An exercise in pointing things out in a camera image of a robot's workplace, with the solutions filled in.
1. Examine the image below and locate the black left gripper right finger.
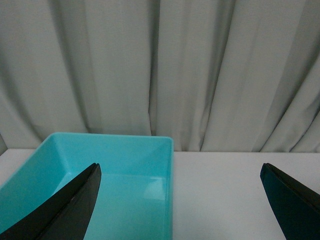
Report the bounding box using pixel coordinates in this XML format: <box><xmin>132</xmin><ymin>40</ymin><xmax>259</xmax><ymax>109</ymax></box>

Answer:
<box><xmin>260</xmin><ymin>163</ymin><xmax>320</xmax><ymax>240</ymax></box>

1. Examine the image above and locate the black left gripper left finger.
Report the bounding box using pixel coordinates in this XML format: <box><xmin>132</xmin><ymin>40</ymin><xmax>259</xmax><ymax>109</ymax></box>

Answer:
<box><xmin>0</xmin><ymin>163</ymin><xmax>101</xmax><ymax>240</ymax></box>

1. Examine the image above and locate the turquoise plastic storage bin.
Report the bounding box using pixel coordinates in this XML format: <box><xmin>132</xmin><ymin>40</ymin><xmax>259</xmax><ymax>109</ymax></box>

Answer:
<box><xmin>0</xmin><ymin>132</ymin><xmax>174</xmax><ymax>240</ymax></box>

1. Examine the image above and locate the grey-white curtain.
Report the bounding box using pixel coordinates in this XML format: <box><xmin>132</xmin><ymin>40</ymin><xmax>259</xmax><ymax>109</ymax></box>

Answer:
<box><xmin>0</xmin><ymin>0</ymin><xmax>320</xmax><ymax>153</ymax></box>

